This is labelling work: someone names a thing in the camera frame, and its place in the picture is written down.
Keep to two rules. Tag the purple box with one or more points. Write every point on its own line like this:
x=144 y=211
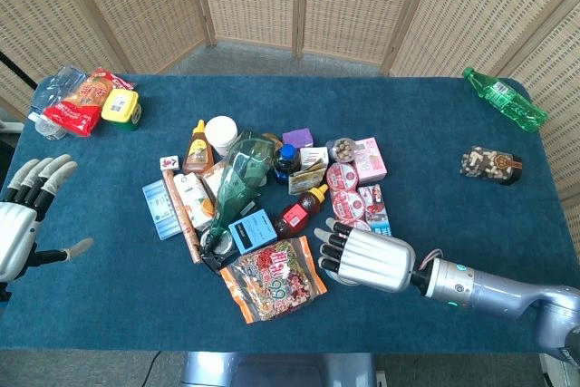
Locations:
x=297 y=138

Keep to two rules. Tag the wooden rolling pin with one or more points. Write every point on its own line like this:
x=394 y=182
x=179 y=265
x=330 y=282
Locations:
x=181 y=215

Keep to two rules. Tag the light blue box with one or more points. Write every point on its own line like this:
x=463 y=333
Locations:
x=251 y=230

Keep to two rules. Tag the amber honey bottle yellow label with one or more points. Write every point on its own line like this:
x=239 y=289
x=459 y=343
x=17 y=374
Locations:
x=198 y=151

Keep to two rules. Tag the clear plastic bag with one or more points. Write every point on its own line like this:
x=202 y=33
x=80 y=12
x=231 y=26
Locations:
x=54 y=85

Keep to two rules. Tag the white lidded round jar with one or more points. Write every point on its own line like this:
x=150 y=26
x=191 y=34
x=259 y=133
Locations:
x=346 y=280

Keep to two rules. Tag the round metal tin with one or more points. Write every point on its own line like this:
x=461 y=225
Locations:
x=224 y=246

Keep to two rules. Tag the small white red box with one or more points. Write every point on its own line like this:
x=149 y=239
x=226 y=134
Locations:
x=213 y=178

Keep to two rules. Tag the green tub with yellow lid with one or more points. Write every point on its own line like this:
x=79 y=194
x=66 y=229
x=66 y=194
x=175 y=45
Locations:
x=118 y=106

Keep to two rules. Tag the pink box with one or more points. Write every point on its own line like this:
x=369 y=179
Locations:
x=370 y=158

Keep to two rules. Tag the olive green snack packet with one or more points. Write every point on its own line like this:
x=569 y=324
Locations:
x=306 y=178

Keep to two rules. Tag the blue and red wrap box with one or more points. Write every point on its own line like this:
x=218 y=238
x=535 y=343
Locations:
x=376 y=210

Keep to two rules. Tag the clear jar of biscuit sticks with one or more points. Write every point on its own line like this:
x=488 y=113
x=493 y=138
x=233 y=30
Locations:
x=342 y=149

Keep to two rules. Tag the clear pack with blue label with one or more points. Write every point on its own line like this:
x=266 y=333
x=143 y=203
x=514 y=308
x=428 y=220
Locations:
x=158 y=210

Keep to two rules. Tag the red snack bag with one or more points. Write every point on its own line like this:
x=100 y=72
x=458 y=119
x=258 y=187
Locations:
x=81 y=101

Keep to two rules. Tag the white carton with orange print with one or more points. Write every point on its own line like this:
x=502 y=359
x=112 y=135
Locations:
x=192 y=199

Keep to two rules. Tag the white tile with red print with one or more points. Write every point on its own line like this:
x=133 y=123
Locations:
x=169 y=162

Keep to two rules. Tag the green soda bottle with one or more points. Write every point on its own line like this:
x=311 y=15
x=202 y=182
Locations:
x=507 y=101

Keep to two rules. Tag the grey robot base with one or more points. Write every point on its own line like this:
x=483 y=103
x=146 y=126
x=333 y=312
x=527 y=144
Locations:
x=272 y=369

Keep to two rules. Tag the amber honey bottle red label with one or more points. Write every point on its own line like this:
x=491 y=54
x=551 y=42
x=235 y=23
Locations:
x=296 y=215

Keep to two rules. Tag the white striped small box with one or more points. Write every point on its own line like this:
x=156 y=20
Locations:
x=315 y=155

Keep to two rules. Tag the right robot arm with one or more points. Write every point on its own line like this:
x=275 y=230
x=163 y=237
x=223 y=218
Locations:
x=498 y=292

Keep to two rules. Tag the mixed grain bag orange edges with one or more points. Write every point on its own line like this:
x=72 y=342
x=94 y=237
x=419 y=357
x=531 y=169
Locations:
x=276 y=283

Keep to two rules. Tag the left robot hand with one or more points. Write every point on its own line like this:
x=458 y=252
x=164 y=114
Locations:
x=16 y=233

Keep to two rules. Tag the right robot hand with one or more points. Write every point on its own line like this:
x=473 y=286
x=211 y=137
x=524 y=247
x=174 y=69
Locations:
x=376 y=260

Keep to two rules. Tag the cola bottle with blue cap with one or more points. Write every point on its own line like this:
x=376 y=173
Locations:
x=286 y=162

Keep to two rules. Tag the blue fleece tablecloth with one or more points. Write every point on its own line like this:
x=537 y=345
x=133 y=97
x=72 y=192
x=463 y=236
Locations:
x=408 y=110

